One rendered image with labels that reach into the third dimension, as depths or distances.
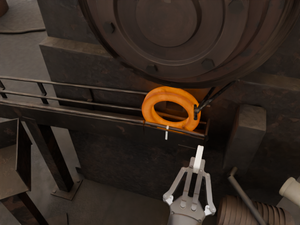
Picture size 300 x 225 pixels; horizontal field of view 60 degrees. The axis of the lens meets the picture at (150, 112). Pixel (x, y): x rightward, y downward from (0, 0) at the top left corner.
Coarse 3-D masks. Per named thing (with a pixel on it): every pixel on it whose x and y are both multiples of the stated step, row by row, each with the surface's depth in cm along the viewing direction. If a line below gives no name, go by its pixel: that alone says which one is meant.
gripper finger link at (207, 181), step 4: (208, 176) 65; (204, 180) 67; (208, 180) 65; (204, 184) 66; (208, 184) 64; (208, 188) 63; (208, 192) 63; (208, 196) 62; (208, 200) 61; (208, 204) 61; (212, 204) 61; (212, 208) 60; (212, 212) 60
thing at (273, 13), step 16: (256, 0) 46; (272, 0) 47; (96, 16) 60; (256, 16) 47; (272, 16) 48; (256, 32) 50; (272, 32) 50; (112, 48) 64; (240, 48) 52; (256, 48) 54; (224, 64) 56; (240, 64) 57; (176, 80) 66; (192, 80) 64
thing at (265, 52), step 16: (80, 0) 60; (288, 0) 47; (288, 16) 49; (96, 32) 65; (288, 32) 51; (272, 48) 54; (128, 64) 69; (256, 64) 58; (160, 80) 69; (208, 80) 65; (224, 80) 63
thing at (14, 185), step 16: (0, 128) 84; (16, 128) 86; (0, 144) 89; (16, 144) 91; (32, 144) 94; (0, 160) 87; (16, 160) 73; (0, 176) 82; (16, 176) 82; (0, 192) 79; (16, 192) 78; (16, 208) 95; (32, 208) 103; (32, 224) 106; (48, 224) 122; (64, 224) 130
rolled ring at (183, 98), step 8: (160, 88) 77; (168, 88) 76; (176, 88) 76; (152, 96) 77; (160, 96) 76; (168, 96) 75; (176, 96) 74; (184, 96) 74; (192, 96) 76; (144, 104) 80; (152, 104) 79; (184, 104) 76; (192, 104) 75; (144, 112) 83; (152, 112) 83; (192, 112) 77; (200, 112) 80; (152, 120) 84; (160, 120) 86; (184, 120) 84; (192, 120) 79; (184, 128) 83; (192, 128) 82
